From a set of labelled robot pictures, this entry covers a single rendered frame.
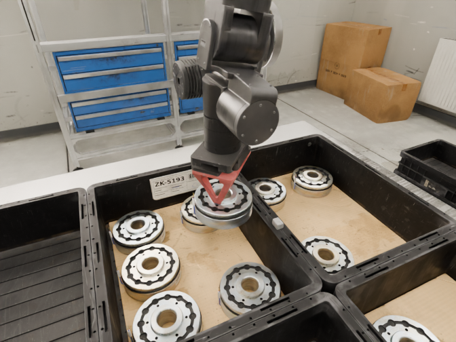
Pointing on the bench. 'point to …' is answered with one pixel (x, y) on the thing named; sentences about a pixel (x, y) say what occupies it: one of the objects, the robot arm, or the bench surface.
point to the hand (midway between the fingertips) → (222, 190)
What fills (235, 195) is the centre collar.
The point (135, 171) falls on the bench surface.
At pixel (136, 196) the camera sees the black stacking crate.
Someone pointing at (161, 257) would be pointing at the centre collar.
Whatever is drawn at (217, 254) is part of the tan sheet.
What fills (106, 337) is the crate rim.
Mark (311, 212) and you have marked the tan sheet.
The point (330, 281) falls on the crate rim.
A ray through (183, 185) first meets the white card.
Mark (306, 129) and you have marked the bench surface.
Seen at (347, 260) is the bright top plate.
